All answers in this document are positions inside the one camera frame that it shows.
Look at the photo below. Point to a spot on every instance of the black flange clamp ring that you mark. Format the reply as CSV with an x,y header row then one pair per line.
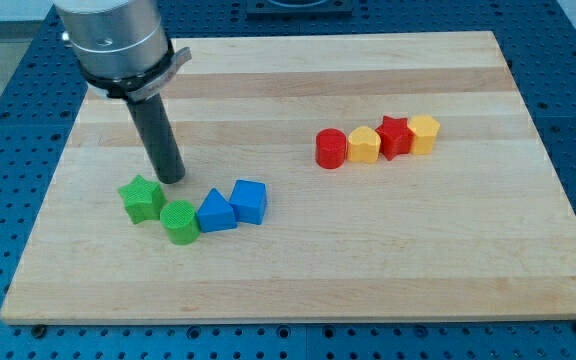
x,y
145,84

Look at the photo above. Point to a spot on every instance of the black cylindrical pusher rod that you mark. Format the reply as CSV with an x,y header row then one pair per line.
x,y
154,128

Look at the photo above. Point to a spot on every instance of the blue cube block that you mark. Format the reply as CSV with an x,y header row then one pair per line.
x,y
249,200

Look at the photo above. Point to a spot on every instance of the green star block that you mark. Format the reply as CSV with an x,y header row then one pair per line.
x,y
142,199

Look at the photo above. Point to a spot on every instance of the green cylinder block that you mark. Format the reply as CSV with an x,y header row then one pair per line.
x,y
180,222

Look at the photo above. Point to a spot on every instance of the blue triangle block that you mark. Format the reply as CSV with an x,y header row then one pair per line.
x,y
216,213

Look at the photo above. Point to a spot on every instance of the red cylinder block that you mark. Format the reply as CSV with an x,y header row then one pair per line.
x,y
330,150

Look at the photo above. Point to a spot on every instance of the yellow heart block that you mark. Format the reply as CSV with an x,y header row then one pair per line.
x,y
363,145

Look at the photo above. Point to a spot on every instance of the red star block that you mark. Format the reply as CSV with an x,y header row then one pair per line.
x,y
396,137

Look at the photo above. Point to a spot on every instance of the wooden board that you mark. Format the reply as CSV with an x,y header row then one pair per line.
x,y
478,230

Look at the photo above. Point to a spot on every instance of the yellow pentagon block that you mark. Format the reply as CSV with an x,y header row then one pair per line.
x,y
425,129

